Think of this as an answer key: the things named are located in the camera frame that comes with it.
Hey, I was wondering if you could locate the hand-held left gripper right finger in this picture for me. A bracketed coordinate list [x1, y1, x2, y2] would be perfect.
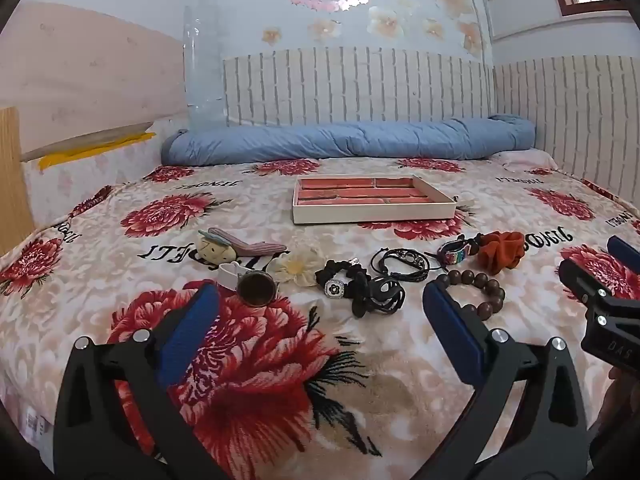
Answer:
[422, 280, 608, 480]

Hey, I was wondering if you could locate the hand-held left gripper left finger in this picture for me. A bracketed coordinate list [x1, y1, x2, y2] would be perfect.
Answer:
[53, 282, 231, 480]

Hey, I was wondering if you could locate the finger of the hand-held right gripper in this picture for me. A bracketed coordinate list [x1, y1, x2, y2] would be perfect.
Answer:
[606, 235, 640, 277]
[558, 257, 621, 308]

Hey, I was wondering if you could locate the brown wooden bead bracelet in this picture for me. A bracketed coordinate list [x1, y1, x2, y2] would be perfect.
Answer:
[434, 269, 507, 322]

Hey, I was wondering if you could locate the rainbow striped bracelet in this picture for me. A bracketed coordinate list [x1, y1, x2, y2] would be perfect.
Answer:
[425, 234, 483, 267]

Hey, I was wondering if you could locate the white strap wrist watch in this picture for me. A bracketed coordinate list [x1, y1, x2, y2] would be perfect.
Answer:
[218, 261, 282, 307]

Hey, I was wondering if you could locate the plush doll hair clip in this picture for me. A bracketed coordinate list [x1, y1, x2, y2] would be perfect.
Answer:
[197, 228, 287, 264]

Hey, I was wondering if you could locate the black braided cord bracelet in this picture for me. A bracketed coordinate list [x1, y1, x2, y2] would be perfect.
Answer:
[370, 247, 432, 282]

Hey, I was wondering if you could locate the orange scrunchie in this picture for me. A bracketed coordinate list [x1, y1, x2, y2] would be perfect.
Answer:
[475, 230, 525, 276]

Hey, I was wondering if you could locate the black scrunchie with square charm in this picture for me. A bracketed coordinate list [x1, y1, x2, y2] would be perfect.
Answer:
[315, 258, 371, 301]

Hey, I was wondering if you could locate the cream flower hair clip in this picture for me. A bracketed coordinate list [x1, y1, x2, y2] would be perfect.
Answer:
[272, 249, 321, 288]

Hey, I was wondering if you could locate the white tray with brick lining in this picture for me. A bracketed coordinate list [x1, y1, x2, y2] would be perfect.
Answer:
[292, 175, 457, 225]

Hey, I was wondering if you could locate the person's right hand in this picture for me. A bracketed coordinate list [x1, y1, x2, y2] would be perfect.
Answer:
[599, 364, 640, 443]

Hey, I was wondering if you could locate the red floral blanket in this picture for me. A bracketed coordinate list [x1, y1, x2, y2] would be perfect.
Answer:
[0, 152, 640, 480]

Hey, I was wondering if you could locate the pale pink pillow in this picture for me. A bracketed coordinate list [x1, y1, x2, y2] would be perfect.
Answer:
[500, 149, 558, 171]

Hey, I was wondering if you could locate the pale floral mattress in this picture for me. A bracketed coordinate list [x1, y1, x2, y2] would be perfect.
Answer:
[22, 120, 173, 228]

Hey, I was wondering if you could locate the yellow cloth strip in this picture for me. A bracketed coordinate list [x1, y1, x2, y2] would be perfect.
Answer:
[39, 132, 156, 171]

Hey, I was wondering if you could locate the rolled blue duvet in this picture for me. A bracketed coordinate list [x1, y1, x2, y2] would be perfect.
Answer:
[161, 115, 537, 166]

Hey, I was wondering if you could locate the clear plastic cylinder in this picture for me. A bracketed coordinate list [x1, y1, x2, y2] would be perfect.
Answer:
[182, 5, 228, 131]

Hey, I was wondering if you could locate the wooden bed post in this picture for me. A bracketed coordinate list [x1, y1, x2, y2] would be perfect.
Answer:
[0, 107, 33, 256]

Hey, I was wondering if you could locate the group of flower wall stickers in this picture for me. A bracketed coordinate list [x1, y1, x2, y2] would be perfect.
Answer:
[261, 0, 488, 56]

